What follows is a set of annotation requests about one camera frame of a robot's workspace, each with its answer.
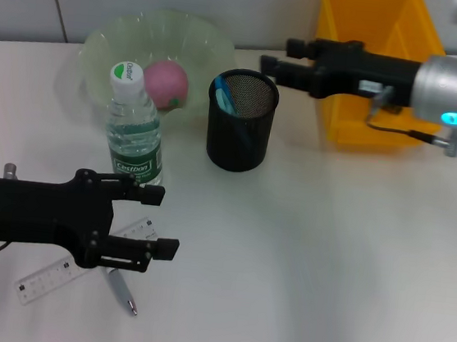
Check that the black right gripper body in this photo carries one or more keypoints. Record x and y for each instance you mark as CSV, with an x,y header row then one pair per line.
x,y
367,73

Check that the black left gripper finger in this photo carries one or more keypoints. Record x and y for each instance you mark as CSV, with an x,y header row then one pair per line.
x,y
166,249
153,195

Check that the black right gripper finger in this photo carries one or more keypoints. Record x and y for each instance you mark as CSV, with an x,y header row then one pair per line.
x,y
289,74
298,48

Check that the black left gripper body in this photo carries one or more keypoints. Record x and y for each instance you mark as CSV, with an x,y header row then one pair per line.
x,y
42,211

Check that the clear green-label water bottle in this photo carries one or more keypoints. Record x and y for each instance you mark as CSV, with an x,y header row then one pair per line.
x,y
136,148

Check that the clear plastic ruler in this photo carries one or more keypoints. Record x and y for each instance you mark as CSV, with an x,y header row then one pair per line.
x,y
46,280

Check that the blue scissors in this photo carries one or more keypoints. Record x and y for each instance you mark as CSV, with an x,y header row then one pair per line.
x,y
222,94

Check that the pink peach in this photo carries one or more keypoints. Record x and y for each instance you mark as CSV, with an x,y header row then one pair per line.
x,y
168,81

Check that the grey ballpoint pen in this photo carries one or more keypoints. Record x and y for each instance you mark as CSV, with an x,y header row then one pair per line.
x,y
122,291

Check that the black mesh pen holder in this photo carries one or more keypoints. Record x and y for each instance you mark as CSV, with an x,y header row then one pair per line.
x,y
237,147

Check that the green glass fruit plate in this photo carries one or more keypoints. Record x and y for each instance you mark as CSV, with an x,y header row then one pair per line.
x,y
173,37

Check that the yellow plastic bin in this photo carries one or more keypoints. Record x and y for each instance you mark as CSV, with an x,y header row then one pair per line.
x,y
393,29

